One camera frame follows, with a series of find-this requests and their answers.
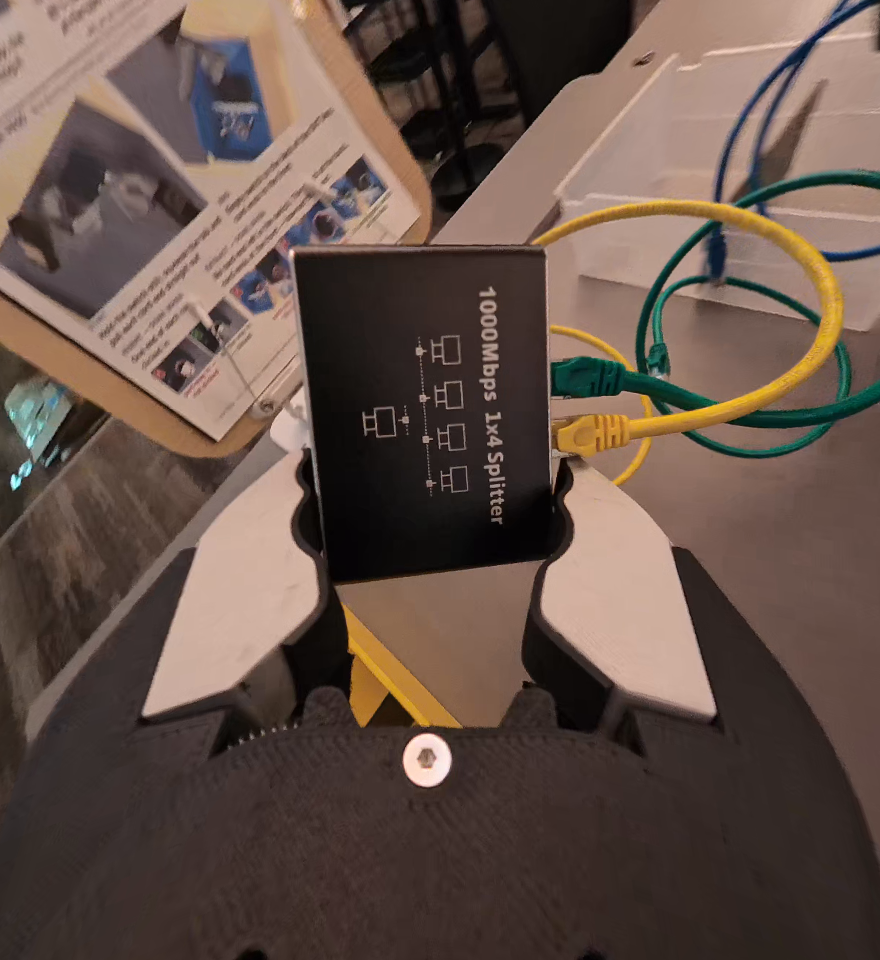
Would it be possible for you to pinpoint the green ethernet cable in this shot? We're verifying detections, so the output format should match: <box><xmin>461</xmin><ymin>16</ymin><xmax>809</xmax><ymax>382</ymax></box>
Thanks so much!
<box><xmin>551</xmin><ymin>171</ymin><xmax>880</xmax><ymax>460</ymax></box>

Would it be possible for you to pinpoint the clear plastic bin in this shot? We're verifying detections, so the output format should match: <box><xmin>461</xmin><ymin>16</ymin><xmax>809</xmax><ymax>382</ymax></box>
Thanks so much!
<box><xmin>556</xmin><ymin>33</ymin><xmax>880</xmax><ymax>333</ymax></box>

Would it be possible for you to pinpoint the instruction sheet on stand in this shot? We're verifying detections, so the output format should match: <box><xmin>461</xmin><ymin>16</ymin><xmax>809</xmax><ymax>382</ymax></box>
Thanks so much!
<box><xmin>0</xmin><ymin>0</ymin><xmax>435</xmax><ymax>459</ymax></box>

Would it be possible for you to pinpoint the yellow plastic bin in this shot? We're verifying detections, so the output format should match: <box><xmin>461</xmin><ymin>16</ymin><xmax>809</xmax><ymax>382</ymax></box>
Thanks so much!
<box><xmin>342</xmin><ymin>606</ymin><xmax>462</xmax><ymax>729</ymax></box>

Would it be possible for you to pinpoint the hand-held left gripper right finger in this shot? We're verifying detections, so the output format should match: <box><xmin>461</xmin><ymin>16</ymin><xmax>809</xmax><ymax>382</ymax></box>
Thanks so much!
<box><xmin>521</xmin><ymin>457</ymin><xmax>718</xmax><ymax>736</ymax></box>

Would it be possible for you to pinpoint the black wire cart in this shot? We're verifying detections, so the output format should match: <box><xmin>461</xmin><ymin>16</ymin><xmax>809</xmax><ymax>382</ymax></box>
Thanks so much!
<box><xmin>342</xmin><ymin>0</ymin><xmax>501</xmax><ymax>144</ymax></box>

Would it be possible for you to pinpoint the blue ethernet cable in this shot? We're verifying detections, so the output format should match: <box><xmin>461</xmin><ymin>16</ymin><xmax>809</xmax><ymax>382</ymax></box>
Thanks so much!
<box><xmin>702</xmin><ymin>0</ymin><xmax>880</xmax><ymax>285</ymax></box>

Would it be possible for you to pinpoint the yellow ethernet cable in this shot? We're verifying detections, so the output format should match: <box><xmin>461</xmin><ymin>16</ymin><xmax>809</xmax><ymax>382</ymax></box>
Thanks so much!
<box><xmin>533</xmin><ymin>202</ymin><xmax>844</xmax><ymax>489</ymax></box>

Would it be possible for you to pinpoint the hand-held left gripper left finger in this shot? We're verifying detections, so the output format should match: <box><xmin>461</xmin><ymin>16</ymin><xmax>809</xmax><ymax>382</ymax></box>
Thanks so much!
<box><xmin>141</xmin><ymin>448</ymin><xmax>352</xmax><ymax>732</ymax></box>

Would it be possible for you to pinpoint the printed instruction sheet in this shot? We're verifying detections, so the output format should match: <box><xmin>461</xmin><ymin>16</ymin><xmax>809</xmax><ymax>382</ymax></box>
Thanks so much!
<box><xmin>0</xmin><ymin>0</ymin><xmax>422</xmax><ymax>442</ymax></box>

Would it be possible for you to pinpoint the black network switch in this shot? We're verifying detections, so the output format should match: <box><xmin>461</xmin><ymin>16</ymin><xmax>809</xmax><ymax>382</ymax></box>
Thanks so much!
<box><xmin>290</xmin><ymin>246</ymin><xmax>574</xmax><ymax>585</ymax></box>

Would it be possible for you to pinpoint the black round floor base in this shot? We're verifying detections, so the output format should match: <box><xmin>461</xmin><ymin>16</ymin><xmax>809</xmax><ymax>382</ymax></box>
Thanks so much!
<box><xmin>432</xmin><ymin>142</ymin><xmax>508</xmax><ymax>200</ymax></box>

